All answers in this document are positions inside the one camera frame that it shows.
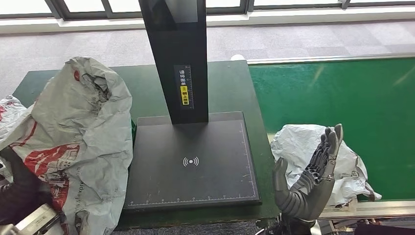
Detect black inbound scanner machine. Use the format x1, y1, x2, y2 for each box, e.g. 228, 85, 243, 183
122, 0, 263, 212

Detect white parcel bag red print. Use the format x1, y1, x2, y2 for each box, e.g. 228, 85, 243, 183
0, 56, 134, 235

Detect aluminium conveyor frame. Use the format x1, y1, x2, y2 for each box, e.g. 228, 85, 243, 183
246, 53, 415, 235

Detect green conveyor belt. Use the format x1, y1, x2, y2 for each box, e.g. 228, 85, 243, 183
249, 57, 415, 202

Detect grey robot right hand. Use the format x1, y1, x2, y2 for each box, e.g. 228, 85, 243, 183
272, 123, 344, 223

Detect crumpled grey-white parcel bag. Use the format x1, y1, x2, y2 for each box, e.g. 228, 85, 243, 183
271, 124, 383, 209

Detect white parcel bag red marks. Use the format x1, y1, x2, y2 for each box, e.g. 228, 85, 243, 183
0, 94, 33, 183

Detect black and yellow label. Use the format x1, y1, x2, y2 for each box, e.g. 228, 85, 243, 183
174, 65, 195, 110

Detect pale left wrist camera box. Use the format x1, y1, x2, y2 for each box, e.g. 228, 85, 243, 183
0, 203, 66, 235

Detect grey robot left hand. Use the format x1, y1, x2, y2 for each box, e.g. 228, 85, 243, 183
0, 147, 54, 225

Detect dark window frame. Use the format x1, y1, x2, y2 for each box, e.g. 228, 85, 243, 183
0, 0, 415, 21

